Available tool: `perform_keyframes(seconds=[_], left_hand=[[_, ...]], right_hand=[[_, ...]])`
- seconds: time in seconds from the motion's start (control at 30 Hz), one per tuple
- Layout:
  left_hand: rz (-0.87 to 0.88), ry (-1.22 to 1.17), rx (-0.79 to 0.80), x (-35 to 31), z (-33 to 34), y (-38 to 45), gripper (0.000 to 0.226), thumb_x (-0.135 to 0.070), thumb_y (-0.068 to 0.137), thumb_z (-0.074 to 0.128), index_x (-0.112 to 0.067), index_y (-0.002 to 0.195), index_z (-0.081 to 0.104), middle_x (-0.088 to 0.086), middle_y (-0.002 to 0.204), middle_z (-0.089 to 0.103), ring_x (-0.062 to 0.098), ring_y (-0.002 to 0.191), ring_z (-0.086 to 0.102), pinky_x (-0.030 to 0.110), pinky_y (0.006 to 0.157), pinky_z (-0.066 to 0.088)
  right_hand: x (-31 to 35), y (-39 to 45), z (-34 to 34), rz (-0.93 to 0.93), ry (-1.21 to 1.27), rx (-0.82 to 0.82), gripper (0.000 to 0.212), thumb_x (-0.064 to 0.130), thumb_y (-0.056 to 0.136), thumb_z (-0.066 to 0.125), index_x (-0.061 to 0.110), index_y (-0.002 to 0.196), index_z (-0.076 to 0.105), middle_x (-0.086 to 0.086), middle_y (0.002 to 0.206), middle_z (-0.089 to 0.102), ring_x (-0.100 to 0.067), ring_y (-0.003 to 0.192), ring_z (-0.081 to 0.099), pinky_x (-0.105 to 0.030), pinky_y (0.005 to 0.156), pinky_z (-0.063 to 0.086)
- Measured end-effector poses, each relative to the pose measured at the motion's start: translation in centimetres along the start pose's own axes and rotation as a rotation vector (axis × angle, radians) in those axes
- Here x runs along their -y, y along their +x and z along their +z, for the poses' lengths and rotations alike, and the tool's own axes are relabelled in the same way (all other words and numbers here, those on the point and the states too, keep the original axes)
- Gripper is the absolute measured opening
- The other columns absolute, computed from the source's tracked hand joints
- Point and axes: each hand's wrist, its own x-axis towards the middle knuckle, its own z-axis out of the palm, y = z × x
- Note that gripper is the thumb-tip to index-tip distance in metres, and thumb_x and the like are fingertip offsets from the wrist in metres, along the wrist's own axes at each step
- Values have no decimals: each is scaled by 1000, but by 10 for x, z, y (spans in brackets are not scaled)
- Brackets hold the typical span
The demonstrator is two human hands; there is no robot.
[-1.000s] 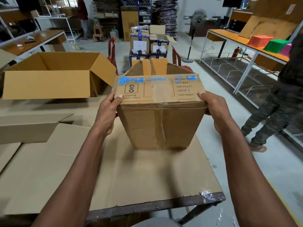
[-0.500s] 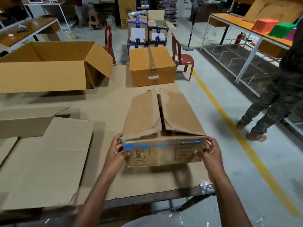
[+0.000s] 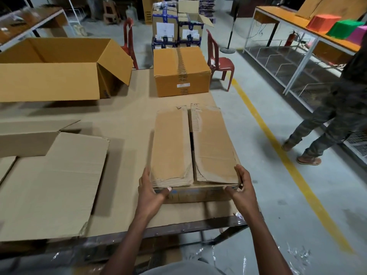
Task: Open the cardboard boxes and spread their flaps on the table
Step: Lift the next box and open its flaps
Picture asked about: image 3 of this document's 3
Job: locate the person's left hand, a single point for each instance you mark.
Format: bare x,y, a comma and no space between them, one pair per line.
149,200

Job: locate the magenta cube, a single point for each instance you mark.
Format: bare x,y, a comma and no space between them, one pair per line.
358,35

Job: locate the white plastic jug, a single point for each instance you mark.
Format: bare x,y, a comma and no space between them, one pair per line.
132,13

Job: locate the wooden stool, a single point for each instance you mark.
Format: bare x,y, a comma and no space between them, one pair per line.
111,11

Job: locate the blue logo yellow cardboard box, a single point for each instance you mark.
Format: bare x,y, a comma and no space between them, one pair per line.
51,183

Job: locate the red cube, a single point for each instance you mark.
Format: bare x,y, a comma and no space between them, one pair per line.
322,22

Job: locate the green cube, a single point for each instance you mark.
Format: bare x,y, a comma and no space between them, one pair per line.
344,28

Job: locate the person's right hand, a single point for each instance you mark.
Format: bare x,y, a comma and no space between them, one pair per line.
246,197

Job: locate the red fire extinguisher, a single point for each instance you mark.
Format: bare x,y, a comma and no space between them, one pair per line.
290,39

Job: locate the light grey shirt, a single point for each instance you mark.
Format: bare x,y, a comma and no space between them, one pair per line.
183,269

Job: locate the red plastic chair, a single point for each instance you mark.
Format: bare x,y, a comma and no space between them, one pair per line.
129,40
220,64

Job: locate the person's right forearm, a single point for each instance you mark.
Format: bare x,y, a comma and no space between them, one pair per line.
266,249

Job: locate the stack of flattened cardboard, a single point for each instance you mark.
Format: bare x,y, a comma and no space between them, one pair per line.
206,7

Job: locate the black pedestal fan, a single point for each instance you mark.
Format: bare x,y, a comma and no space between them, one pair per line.
228,50

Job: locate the upright brown box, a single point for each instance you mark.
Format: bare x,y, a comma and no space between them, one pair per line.
149,9

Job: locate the yellow-brown box with printed tape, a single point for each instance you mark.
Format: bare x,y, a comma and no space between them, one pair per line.
166,65

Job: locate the leaning brown cardboard sheet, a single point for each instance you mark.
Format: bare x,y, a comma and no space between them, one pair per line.
329,7

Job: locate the taped box with hazard label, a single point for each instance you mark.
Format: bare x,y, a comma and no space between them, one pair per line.
172,146

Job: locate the orange top metal shelf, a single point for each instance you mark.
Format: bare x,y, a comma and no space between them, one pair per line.
281,14

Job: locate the pile of blue taped parcels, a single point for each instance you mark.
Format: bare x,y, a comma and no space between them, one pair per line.
164,28

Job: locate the large yellow cardboard box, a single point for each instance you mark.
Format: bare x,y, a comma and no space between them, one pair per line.
48,83

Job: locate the person's left forearm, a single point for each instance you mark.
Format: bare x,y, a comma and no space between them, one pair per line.
129,249

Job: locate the wooden desk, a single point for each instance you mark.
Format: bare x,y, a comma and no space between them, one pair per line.
28,18

